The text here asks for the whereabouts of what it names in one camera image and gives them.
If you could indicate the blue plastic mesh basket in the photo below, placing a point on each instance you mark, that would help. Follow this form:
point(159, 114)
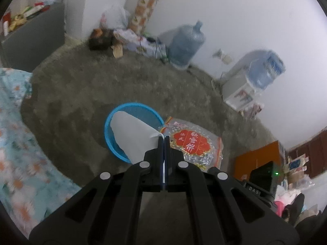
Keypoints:
point(143, 112)

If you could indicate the clear red label cookie bag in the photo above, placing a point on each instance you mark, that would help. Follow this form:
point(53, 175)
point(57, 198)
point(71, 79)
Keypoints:
point(194, 143)

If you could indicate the small white bottle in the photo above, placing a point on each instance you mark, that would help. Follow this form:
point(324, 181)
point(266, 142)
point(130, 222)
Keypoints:
point(5, 28)

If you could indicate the white plastic shopping bag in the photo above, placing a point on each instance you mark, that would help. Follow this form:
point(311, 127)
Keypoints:
point(115, 17)

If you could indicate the white wall outlet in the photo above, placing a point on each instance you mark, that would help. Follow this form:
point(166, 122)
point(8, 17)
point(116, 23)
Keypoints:
point(223, 56)

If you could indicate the white paper sheet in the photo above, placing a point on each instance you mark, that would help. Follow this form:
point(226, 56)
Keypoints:
point(132, 135)

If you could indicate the dark printed box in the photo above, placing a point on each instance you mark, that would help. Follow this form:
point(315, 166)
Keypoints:
point(101, 39)

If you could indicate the empty blue water jug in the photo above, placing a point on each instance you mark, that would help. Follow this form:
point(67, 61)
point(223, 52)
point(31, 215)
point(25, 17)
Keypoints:
point(186, 43)

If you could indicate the grey cabinet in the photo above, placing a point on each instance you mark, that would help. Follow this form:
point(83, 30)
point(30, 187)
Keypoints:
point(35, 38)

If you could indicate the pink cloth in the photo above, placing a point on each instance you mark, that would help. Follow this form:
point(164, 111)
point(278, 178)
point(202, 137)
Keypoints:
point(283, 204)

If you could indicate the brown paper piece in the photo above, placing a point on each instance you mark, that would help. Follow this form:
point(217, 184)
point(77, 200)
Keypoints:
point(117, 51)

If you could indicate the blue labelled water jug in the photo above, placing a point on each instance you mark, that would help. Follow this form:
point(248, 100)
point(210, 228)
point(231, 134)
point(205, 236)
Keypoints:
point(268, 69)

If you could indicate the crinkled clear snack bag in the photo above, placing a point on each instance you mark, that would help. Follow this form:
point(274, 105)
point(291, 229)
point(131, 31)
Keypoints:
point(253, 109)

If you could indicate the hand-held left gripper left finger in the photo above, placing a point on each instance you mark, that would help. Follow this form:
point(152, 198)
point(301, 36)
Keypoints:
point(160, 158)

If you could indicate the white water dispenser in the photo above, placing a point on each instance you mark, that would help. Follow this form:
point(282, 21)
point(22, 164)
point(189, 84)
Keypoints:
point(236, 89)

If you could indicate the pile of snack packets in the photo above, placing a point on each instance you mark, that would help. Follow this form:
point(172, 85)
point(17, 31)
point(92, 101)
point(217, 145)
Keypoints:
point(28, 14)

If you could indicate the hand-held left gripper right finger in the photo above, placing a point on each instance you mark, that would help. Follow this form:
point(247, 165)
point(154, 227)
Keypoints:
point(167, 158)

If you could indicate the blue floral quilt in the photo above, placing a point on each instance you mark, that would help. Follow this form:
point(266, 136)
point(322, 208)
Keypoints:
point(18, 143)

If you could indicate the orange box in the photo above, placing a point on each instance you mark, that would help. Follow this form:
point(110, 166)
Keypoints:
point(255, 158)

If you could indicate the brown wooden cabinet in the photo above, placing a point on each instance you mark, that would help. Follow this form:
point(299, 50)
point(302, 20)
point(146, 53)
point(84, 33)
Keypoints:
point(314, 148)

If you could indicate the orange checked patterned roll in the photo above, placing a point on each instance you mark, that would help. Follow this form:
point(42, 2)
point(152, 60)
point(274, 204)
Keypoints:
point(145, 5)

